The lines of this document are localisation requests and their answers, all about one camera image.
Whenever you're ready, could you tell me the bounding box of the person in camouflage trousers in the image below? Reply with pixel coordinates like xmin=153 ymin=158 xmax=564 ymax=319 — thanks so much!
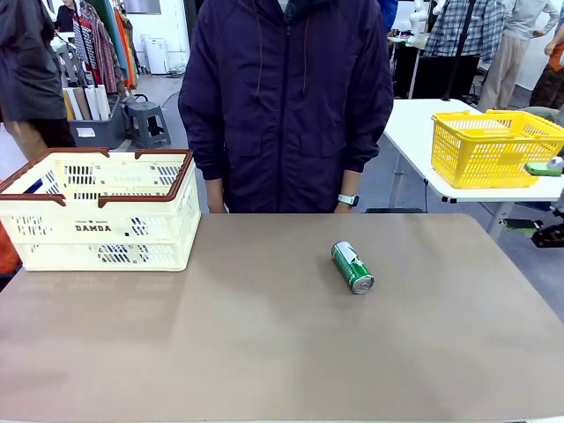
xmin=528 ymin=30 xmax=564 ymax=109

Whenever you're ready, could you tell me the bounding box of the large yellow plastic basket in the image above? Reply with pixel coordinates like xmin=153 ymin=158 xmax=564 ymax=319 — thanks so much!
xmin=431 ymin=108 xmax=564 ymax=189

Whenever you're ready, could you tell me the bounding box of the green can with torn label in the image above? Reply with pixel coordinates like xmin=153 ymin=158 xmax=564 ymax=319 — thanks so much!
xmin=330 ymin=240 xmax=375 ymax=295

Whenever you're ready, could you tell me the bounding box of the person in plaid shirt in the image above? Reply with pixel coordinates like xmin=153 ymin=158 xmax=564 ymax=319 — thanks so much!
xmin=424 ymin=0 xmax=508 ymax=101

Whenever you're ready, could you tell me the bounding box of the orange red fabric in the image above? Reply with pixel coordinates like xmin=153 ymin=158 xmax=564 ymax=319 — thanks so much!
xmin=0 ymin=178 xmax=23 ymax=292

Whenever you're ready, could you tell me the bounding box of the grey plastic stool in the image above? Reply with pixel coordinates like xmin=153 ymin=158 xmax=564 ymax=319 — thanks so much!
xmin=125 ymin=100 xmax=172 ymax=150

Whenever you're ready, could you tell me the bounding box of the person in beige trousers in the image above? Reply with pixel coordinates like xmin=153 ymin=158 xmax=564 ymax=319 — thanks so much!
xmin=478 ymin=0 xmax=560 ymax=111

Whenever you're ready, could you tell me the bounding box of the blue Pocari Sweat can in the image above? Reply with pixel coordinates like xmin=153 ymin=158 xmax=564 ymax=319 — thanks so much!
xmin=24 ymin=175 xmax=49 ymax=195

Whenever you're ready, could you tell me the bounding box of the person's left forearm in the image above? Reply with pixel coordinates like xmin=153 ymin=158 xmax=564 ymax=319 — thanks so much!
xmin=340 ymin=169 xmax=363 ymax=197

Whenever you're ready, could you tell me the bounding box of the orange hanging garment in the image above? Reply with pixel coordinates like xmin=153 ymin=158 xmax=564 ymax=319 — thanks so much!
xmin=114 ymin=8 xmax=137 ymax=89

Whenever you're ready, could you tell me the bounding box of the grey storage bin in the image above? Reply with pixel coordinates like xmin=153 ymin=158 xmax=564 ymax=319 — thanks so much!
xmin=68 ymin=94 xmax=128 ymax=150

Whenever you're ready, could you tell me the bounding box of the cream basket with brown handles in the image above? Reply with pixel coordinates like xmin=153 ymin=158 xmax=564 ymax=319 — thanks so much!
xmin=0 ymin=147 xmax=203 ymax=272

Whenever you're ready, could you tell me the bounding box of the brown paper roll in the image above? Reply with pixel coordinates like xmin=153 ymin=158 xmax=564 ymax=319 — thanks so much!
xmin=72 ymin=86 xmax=93 ymax=122

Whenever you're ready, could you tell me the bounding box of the person's right hand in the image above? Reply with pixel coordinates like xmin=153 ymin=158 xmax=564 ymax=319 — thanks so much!
xmin=206 ymin=192 xmax=227 ymax=215

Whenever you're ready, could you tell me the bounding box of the plaid hanging garment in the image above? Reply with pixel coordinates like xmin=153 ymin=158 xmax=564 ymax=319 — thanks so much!
xmin=72 ymin=2 xmax=121 ymax=96

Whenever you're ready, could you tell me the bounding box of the black tripod pole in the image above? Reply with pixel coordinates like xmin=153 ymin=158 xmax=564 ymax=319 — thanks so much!
xmin=442 ymin=0 xmax=477 ymax=102

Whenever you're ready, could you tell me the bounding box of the white paper roll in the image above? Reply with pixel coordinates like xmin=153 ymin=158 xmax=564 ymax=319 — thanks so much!
xmin=85 ymin=85 xmax=102 ymax=122
xmin=95 ymin=84 xmax=112 ymax=121

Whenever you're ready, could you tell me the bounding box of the white air purifier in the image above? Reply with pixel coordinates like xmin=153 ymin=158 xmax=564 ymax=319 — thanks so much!
xmin=145 ymin=37 xmax=169 ymax=75

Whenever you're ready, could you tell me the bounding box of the person in dark grey coat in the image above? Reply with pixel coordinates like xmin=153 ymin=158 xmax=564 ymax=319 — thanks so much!
xmin=0 ymin=0 xmax=77 ymax=160

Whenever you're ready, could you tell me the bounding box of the person in navy jacket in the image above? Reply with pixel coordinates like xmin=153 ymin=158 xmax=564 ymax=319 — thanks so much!
xmin=178 ymin=0 xmax=395 ymax=215

